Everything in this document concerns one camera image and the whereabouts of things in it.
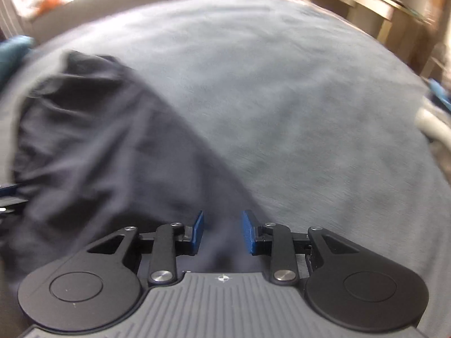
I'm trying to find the dark grey pants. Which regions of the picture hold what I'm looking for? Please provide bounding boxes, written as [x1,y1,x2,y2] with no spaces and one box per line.
[0,51,279,289]

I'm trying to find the orange object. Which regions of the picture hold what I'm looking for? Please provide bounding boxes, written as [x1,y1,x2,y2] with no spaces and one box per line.
[39,0,66,13]

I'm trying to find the wooden desk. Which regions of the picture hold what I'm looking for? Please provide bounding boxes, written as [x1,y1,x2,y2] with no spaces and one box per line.
[298,0,451,78]

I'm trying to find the blue pillow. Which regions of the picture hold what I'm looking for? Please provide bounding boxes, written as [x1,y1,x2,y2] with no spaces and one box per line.
[0,35,34,88]

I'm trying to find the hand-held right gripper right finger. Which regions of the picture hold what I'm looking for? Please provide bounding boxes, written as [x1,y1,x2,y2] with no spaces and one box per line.
[240,210,361,284]

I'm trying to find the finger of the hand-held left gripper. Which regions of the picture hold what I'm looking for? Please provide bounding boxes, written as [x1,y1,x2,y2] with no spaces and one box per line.
[0,182,29,216]

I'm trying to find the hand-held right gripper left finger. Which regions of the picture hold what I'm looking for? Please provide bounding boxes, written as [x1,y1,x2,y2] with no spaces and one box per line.
[87,210,205,286]

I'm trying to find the grey fleece blanket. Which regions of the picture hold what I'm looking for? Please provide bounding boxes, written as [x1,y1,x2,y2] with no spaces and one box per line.
[0,0,451,338]

